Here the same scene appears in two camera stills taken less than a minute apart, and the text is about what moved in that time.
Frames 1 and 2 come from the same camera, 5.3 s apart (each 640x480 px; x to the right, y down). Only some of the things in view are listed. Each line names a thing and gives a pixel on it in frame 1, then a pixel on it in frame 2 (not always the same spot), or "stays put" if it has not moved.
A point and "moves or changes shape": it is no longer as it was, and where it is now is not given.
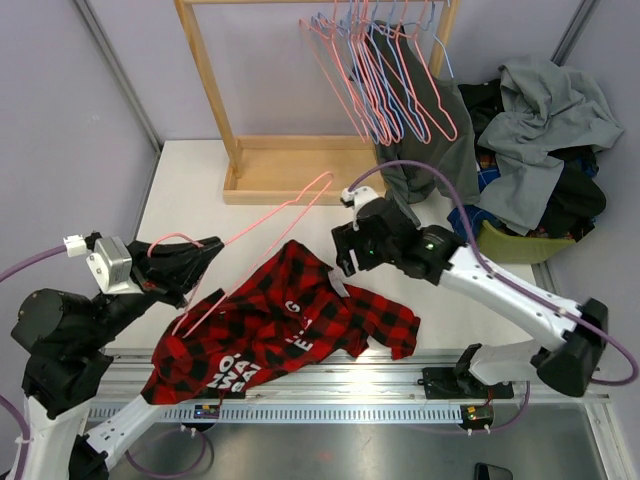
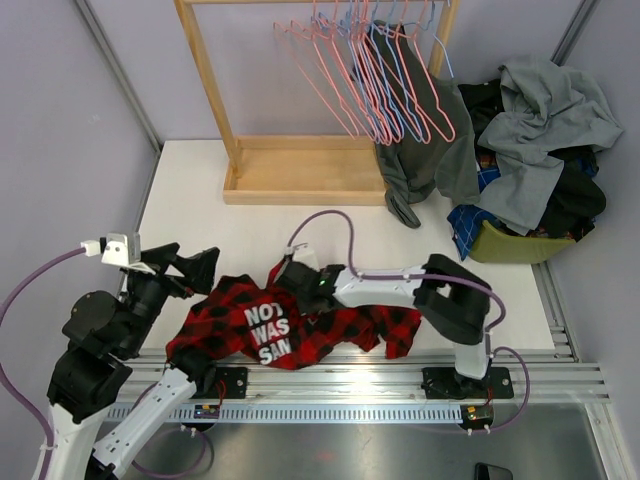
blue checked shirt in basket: x=478 y=215 stays put
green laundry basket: x=502 y=248 stays put
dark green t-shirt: x=421 y=122 stays put
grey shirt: x=547 y=107 stays put
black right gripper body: x=368 y=253 → x=305 y=303
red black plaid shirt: x=285 y=319 moves or changes shape
